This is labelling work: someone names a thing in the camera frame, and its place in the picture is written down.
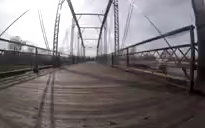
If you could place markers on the building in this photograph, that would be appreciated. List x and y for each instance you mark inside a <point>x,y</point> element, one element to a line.
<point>16,42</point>

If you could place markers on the dark bridge railing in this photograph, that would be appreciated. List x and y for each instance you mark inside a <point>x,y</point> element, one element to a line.
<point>192,50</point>
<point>35,60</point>

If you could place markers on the thick dark pole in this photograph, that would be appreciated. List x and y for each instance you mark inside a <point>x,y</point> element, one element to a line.
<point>203,43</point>

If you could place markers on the steel truss bridge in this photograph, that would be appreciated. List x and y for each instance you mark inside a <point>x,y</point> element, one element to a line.
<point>116,23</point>

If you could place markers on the wooden plank bridge deck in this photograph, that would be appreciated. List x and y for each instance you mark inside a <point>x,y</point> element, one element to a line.
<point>100,96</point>

